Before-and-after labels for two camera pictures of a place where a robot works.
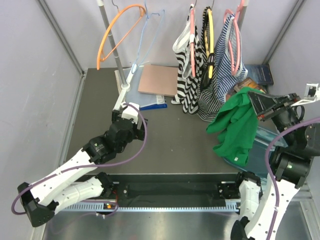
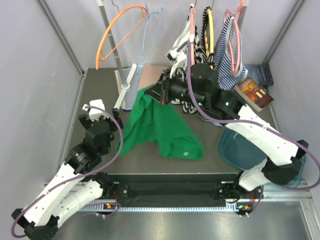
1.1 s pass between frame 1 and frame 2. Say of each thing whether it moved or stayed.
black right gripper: moved
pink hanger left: stayed
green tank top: moved
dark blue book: stayed
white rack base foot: stayed
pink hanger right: stayed
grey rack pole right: stayed
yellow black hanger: stayed
